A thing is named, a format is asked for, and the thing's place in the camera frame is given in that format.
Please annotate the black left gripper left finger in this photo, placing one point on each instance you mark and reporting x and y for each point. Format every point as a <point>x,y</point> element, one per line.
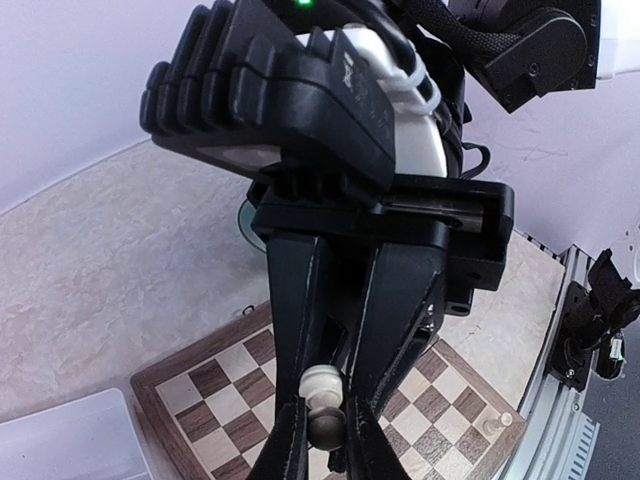
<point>284,455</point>

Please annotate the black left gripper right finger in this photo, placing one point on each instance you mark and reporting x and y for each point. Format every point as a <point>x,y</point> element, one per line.
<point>369,454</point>

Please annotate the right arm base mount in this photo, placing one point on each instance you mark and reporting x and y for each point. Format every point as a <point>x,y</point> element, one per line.
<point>591,320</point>

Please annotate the front aluminium rail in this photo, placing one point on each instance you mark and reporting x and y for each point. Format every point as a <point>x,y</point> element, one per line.
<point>559,438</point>

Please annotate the white pawn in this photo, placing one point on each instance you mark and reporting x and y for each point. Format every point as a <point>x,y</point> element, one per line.
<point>322,389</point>

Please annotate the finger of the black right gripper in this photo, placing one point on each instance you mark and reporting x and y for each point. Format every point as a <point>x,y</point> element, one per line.
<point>401,282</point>
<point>299,270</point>

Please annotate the white pawn corner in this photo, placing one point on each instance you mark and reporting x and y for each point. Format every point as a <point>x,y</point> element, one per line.
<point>495,425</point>

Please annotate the white plastic divided tray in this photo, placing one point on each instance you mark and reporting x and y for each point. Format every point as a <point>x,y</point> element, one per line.
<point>89,438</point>

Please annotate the green ceramic bowl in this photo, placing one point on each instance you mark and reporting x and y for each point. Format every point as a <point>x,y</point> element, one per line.
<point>245,217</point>

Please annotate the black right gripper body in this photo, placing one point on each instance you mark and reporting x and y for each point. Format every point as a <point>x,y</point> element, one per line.
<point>474,217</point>

